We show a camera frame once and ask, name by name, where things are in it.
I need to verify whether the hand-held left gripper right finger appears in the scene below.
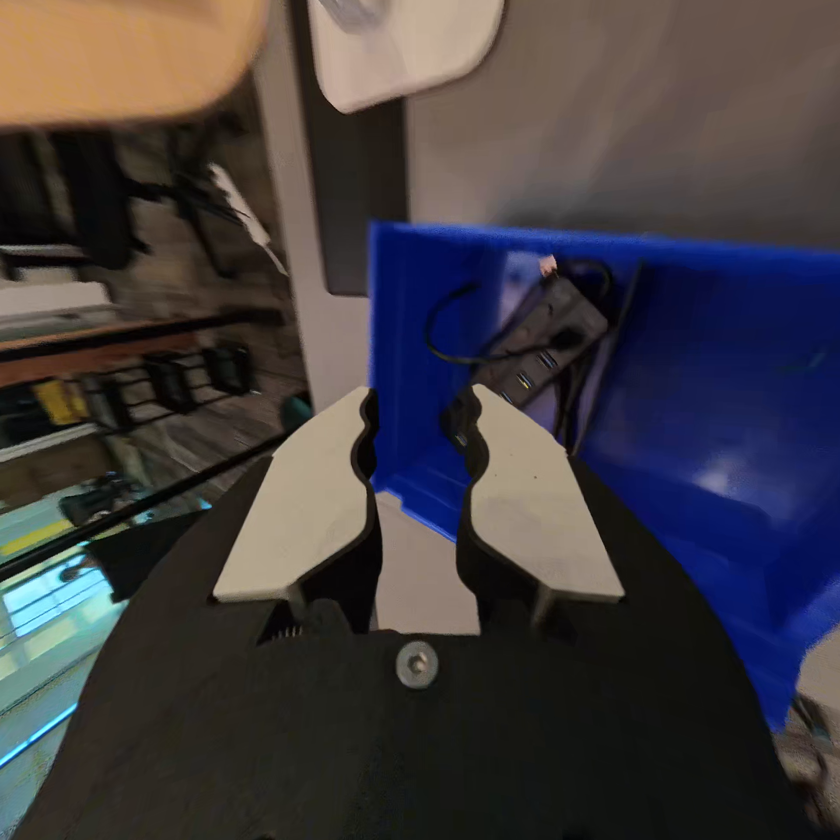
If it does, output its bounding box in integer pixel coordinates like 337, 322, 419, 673
453, 384, 626, 624

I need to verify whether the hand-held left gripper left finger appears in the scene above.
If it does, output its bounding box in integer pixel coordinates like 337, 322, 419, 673
213, 385, 382, 618

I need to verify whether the blue plastic bin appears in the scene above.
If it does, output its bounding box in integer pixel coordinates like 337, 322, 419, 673
365, 221, 840, 729

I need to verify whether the black hub cable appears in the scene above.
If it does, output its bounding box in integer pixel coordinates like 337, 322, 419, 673
423, 256, 644, 447

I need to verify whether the black office chair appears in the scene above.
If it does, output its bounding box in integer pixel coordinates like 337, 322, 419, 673
0, 132, 283, 277

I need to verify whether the instruction sheet on stand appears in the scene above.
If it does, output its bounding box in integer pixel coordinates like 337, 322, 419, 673
0, 0, 270, 128

